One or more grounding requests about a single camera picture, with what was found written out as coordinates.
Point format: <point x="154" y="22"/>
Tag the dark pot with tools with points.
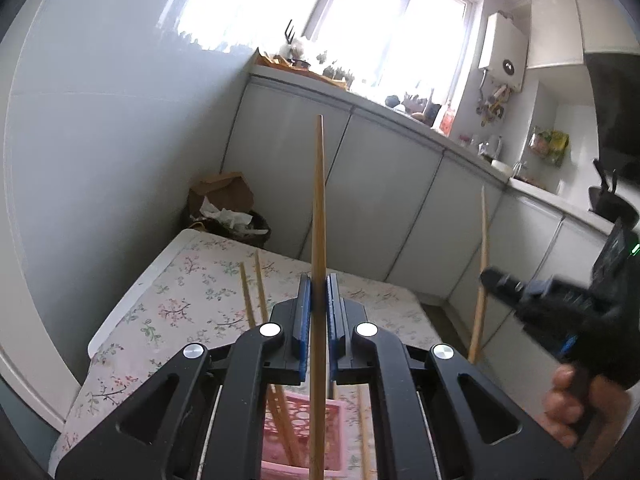
<point x="420" y="107"/>

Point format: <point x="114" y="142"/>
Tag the dark range hood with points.
<point x="617" y="110"/>

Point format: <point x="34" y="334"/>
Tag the kitchen window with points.
<point x="360" y="15"/>

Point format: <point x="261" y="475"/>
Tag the green yellow snack bag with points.
<point x="550" y="145"/>

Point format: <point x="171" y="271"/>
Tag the metal sink faucet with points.
<point x="520" y="167"/>

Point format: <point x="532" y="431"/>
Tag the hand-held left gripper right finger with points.
<point x="332" y="322"/>

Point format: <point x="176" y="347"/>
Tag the white wall cabinet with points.
<point x="555" y="25"/>

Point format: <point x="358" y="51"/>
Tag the hanging kitchen utensils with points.
<point x="492" y="105"/>

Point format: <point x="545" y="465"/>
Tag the black wok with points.
<point x="607" y="202"/>

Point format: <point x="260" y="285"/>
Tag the white kitchen base cabinets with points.
<point x="390" y="200"/>

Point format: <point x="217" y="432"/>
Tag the crumpled white paper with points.
<point x="230" y="219"/>

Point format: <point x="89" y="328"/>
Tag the metal kettle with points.
<point x="492" y="147"/>

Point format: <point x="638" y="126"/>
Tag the floral tablecloth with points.
<point x="190" y="300"/>

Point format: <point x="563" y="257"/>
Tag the white windowsill ornament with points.
<point x="295" y="47"/>

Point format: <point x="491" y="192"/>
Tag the pink plastic chopstick holder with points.
<point x="332" y="425"/>

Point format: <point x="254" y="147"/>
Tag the person's right hand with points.
<point x="565" y="405"/>

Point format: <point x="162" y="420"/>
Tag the brown paper bag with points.
<point x="225" y="190"/>

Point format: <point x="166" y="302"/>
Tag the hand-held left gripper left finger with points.
<point x="305" y="322"/>

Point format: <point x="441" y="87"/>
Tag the white water heater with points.
<point x="505" y="45"/>

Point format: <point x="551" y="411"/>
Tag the red label bottle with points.
<point x="447" y="121"/>

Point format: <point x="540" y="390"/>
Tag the black trash bin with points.
<point x="260" y="225"/>

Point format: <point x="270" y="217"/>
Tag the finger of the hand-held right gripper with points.
<point x="505" y="287"/>

